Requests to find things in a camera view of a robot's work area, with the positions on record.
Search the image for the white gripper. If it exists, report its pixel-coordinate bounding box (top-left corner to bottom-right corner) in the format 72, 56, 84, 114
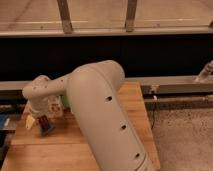
25, 98, 48, 130

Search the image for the dark red pepper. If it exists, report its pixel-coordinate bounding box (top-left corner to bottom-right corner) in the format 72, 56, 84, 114
38, 115, 49, 126

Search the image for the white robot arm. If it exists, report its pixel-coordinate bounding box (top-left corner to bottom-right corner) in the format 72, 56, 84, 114
22, 60, 156, 171

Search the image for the blue object at left edge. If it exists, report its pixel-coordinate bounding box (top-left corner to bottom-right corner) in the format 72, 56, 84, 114
0, 115, 10, 130

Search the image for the small white bottle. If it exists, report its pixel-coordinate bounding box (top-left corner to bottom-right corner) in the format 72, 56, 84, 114
49, 96, 63, 118

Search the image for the left metal post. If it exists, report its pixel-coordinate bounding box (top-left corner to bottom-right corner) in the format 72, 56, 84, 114
57, 0, 73, 34

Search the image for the metal post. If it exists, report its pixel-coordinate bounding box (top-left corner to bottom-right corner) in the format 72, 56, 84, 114
125, 0, 137, 32
57, 0, 73, 34

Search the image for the right metal post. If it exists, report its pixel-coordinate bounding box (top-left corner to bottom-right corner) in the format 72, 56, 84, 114
125, 0, 137, 32

